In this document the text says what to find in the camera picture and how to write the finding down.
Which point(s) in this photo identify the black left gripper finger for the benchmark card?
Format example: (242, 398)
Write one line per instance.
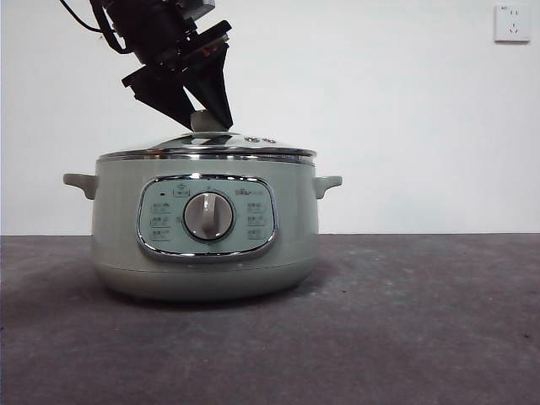
(215, 88)
(162, 99)

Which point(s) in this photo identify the glass lid with gold knob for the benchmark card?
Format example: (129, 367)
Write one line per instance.
(211, 141)

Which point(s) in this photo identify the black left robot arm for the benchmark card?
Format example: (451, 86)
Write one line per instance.
(143, 25)

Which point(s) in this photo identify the pale green electric pot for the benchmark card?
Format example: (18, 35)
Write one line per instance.
(122, 236)

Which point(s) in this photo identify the white wall socket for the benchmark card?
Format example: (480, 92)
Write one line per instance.
(511, 23)

